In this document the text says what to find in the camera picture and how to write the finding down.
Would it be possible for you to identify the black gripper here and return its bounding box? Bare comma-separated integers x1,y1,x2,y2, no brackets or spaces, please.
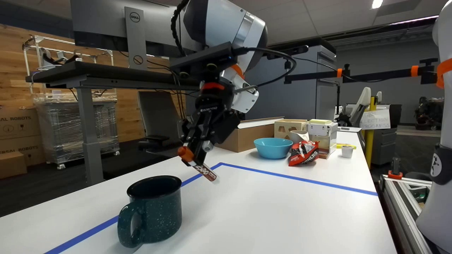
179,82,240,166

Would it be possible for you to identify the orange capped marker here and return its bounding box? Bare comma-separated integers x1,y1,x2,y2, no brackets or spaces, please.
178,146,217,183

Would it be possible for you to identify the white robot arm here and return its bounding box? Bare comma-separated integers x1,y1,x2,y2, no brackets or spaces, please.
169,0,267,167

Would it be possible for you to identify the small white yellow cup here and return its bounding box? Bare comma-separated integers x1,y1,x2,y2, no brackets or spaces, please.
337,145,356,159

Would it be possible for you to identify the blue tape line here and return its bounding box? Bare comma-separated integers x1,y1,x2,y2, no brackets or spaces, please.
46,164,384,254

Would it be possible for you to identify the cardboard box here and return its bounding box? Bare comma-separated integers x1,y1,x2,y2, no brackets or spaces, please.
220,119,275,153

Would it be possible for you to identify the light blue bowl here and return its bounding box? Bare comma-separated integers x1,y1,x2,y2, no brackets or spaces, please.
254,137,292,160

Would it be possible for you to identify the dark green enamel mug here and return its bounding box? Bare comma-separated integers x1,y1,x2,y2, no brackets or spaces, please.
117,176,182,249

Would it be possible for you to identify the wooden block toy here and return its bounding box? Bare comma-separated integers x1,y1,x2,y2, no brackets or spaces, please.
274,119,308,139

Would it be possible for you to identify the red snack bag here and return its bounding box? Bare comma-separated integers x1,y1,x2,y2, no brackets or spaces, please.
288,140,319,167

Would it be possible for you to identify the standing desk with monitor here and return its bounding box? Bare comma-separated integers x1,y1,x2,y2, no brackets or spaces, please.
29,0,195,181

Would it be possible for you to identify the white yellow carton box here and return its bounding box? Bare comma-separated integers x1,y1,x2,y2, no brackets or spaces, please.
308,119,337,153

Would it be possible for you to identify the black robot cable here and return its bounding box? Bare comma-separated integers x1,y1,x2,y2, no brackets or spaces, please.
234,46,299,91

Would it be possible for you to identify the wire rack cart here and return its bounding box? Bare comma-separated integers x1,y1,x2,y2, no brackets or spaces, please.
22,36,120,170

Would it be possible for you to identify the aluminium rail base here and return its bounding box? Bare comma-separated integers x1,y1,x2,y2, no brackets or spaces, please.
383,176,433,254

